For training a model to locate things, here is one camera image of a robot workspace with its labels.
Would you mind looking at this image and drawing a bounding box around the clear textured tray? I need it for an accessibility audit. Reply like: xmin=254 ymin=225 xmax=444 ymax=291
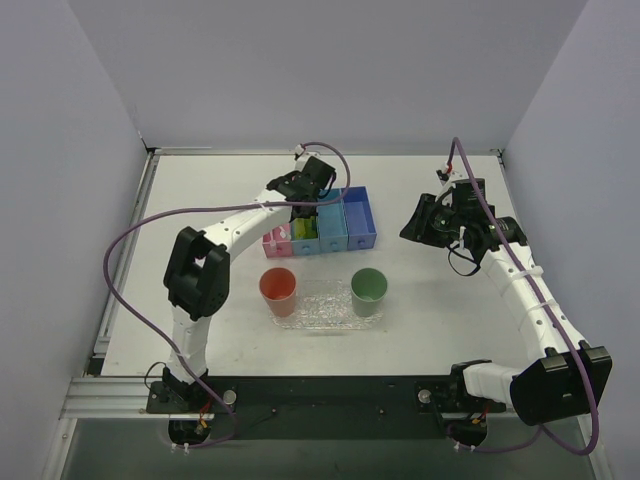
xmin=270 ymin=280 xmax=384 ymax=330

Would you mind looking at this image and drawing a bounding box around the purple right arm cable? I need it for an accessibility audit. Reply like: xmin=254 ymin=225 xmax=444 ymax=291
xmin=444 ymin=137 xmax=601 ymax=456

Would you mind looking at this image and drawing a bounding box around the orange plastic cup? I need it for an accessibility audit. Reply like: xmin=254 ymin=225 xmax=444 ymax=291
xmin=259 ymin=267 xmax=297 ymax=318

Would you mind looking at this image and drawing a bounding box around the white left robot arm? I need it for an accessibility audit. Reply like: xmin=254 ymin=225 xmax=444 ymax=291
xmin=147 ymin=154 xmax=336 ymax=414

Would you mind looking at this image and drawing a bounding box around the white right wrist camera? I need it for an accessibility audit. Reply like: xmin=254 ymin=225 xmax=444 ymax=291
xmin=436 ymin=162 xmax=465 ymax=192

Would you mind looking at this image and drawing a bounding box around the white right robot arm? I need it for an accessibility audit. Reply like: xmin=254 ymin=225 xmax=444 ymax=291
xmin=400 ymin=180 xmax=612 ymax=426

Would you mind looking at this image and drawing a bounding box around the light blue drawer bin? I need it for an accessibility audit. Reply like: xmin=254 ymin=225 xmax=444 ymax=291
xmin=317 ymin=189 xmax=348 ymax=253

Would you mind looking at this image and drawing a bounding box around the aluminium table frame rail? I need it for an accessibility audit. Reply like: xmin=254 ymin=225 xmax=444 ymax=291
xmin=59 ymin=146 xmax=599 ymax=421

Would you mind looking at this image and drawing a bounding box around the dark blue drawer bin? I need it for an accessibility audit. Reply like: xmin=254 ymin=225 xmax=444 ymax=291
xmin=343 ymin=186 xmax=377 ymax=251

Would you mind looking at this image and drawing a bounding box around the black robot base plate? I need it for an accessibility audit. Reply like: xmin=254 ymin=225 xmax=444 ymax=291
xmin=146 ymin=375 xmax=506 ymax=444

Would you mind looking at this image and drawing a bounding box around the large green toothpaste tube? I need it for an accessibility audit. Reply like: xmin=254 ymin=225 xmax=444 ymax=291
xmin=297 ymin=216 xmax=318 ymax=239

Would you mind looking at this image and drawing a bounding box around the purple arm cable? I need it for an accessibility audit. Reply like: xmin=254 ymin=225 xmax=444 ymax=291
xmin=444 ymin=137 xmax=601 ymax=456
xmin=102 ymin=141 xmax=352 ymax=449

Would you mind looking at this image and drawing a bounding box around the teal drawer bin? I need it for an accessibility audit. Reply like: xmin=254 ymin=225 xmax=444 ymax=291
xmin=291 ymin=218 xmax=321 ymax=257

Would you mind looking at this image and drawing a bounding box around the green plastic cup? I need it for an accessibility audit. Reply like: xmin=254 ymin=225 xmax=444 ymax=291
xmin=350 ymin=268 xmax=388 ymax=317

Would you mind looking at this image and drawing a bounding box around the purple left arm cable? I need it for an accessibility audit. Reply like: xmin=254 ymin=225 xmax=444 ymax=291
xmin=102 ymin=141 xmax=352 ymax=449

